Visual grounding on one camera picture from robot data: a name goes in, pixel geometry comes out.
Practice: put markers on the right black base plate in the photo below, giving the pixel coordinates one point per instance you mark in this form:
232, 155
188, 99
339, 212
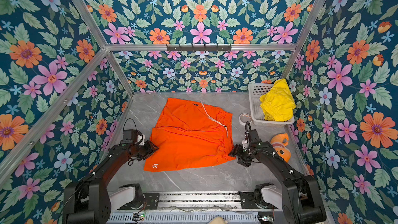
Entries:
248, 200

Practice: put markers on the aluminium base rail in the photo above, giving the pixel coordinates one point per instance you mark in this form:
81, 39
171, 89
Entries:
204, 201

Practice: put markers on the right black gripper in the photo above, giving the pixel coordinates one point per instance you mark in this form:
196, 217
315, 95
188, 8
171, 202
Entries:
237, 151

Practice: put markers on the white plastic basket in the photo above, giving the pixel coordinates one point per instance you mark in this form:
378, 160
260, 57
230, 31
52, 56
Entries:
255, 91

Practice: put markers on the yellow shorts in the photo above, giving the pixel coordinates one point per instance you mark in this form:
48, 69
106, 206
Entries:
278, 104

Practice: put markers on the beige round object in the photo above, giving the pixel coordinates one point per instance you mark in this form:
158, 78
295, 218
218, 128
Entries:
218, 220

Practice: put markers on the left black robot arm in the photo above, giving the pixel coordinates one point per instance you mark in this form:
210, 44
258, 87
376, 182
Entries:
88, 201

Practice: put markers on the orange shorts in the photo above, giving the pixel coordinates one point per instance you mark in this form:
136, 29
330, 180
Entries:
189, 135

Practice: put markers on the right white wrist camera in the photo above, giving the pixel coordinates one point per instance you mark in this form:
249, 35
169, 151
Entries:
245, 144

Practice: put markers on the black hook rail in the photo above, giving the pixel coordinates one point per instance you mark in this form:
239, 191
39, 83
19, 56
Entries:
204, 47

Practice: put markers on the orange fish plush toy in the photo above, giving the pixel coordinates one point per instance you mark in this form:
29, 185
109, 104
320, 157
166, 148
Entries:
280, 143

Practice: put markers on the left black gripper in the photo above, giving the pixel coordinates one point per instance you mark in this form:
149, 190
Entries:
150, 149

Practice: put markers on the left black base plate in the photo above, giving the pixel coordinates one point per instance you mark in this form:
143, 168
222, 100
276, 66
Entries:
149, 200

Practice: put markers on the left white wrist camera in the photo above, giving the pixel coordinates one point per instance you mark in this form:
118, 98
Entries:
140, 140

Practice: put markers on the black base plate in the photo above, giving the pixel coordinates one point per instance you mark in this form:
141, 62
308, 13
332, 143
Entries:
248, 200
149, 200

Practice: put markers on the white tape roll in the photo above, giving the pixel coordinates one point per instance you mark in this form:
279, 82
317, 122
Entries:
245, 118

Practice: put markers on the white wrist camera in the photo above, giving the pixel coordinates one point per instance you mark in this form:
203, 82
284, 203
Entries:
140, 140
245, 144

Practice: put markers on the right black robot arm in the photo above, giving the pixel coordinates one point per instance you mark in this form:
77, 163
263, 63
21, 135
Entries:
298, 196

